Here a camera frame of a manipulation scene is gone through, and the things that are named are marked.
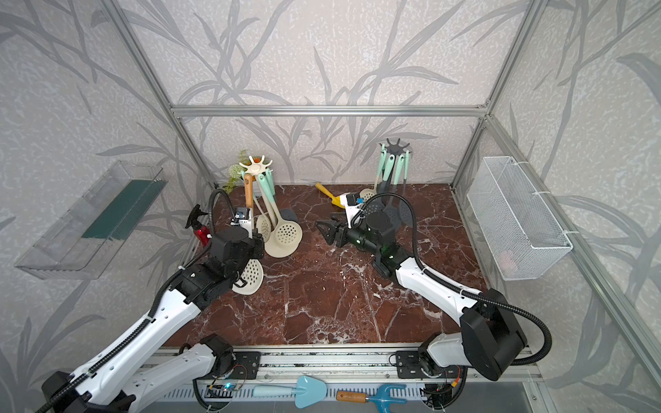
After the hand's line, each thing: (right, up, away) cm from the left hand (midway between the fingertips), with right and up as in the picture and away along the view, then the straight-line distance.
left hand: (257, 231), depth 75 cm
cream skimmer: (-1, +2, +8) cm, 9 cm away
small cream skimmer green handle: (+6, -3, +14) cm, 15 cm away
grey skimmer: (+48, +6, +16) cm, 51 cm away
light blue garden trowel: (+16, -44, -5) cm, 47 cm away
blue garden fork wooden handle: (+28, -44, -7) cm, 52 cm away
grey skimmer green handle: (+39, +13, +9) cm, 42 cm away
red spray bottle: (-28, -2, +20) cm, 34 cm away
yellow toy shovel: (+21, +10, +41) cm, 47 cm away
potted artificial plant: (-20, +22, +31) cm, 42 cm away
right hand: (+20, +4, -1) cm, 20 cm away
